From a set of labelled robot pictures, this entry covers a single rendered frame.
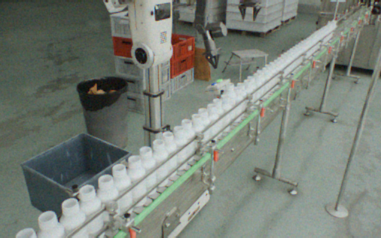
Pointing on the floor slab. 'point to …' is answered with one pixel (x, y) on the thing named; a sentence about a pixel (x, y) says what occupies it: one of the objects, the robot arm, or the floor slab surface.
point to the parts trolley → (181, 9)
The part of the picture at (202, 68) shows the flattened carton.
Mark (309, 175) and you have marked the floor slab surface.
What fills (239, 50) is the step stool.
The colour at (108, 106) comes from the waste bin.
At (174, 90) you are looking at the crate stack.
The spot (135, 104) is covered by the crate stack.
